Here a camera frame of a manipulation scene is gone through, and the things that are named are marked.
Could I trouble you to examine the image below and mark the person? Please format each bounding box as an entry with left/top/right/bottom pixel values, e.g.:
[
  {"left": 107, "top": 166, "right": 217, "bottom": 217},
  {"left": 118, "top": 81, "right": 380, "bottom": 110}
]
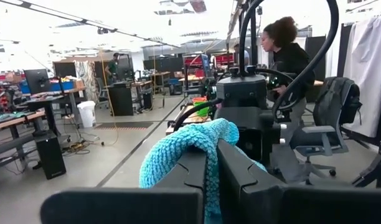
[
  {"left": 105, "top": 52, "right": 120, "bottom": 85},
  {"left": 260, "top": 16, "right": 316, "bottom": 184}
]

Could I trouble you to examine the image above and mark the black top desk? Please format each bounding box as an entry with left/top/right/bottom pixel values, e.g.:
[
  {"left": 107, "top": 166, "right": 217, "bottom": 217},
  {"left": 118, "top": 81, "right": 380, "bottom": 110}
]
[{"left": 22, "top": 88, "right": 87, "bottom": 138}]

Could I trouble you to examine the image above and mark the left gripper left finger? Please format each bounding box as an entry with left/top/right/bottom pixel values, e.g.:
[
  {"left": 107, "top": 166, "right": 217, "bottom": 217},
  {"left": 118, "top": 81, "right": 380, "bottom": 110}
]
[{"left": 40, "top": 149, "right": 207, "bottom": 224}]

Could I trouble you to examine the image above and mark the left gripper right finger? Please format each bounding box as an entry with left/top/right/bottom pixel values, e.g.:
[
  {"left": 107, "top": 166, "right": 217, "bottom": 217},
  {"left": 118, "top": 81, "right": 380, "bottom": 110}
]
[{"left": 217, "top": 139, "right": 381, "bottom": 224}]

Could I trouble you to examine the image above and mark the wooden top desk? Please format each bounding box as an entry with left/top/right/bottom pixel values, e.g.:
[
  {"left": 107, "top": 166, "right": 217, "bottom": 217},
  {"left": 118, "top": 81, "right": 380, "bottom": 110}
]
[{"left": 0, "top": 110, "right": 47, "bottom": 169}]

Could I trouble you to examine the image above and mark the black computer tower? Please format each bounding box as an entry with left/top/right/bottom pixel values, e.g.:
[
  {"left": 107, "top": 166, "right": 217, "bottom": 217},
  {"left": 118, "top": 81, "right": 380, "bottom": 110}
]
[{"left": 32, "top": 129, "right": 67, "bottom": 180}]

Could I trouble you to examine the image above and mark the black computer monitor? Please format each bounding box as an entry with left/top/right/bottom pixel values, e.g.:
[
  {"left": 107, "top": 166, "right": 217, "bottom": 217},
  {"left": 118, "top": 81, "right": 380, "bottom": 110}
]
[{"left": 23, "top": 68, "right": 50, "bottom": 95}]

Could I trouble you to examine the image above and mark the white hanging fabric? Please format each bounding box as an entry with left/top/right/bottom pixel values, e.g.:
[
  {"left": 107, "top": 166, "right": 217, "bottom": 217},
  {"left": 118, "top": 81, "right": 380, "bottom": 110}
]
[{"left": 342, "top": 14, "right": 381, "bottom": 138}]

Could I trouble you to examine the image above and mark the black cabinet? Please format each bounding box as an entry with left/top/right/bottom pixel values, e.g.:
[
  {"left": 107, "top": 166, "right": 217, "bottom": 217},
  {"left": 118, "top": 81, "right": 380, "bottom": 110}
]
[{"left": 108, "top": 81, "right": 134, "bottom": 117}]

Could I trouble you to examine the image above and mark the grey office chair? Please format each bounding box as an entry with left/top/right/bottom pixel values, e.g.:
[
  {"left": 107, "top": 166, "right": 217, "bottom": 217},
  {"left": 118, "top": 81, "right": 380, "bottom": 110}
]
[{"left": 289, "top": 76, "right": 364, "bottom": 186}]

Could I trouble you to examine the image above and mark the green plastic bucket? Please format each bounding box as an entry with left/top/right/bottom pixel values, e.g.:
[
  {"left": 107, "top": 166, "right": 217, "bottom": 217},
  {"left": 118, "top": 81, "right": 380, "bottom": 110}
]
[{"left": 192, "top": 96, "right": 210, "bottom": 118}]

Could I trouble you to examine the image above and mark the wooden workbench table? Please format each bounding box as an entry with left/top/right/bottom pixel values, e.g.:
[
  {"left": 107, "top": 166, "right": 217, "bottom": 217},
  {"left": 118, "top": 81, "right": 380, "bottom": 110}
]
[{"left": 165, "top": 104, "right": 213, "bottom": 136}]

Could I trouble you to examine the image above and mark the blue microfiber towel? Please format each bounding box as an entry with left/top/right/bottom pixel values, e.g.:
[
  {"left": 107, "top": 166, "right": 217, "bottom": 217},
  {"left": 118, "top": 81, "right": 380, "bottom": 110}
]
[{"left": 139, "top": 118, "right": 268, "bottom": 224}]

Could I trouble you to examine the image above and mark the white trash bin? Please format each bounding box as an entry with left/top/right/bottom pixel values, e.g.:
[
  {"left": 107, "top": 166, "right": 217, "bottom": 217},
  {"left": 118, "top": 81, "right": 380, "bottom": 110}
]
[{"left": 77, "top": 100, "right": 97, "bottom": 128}]

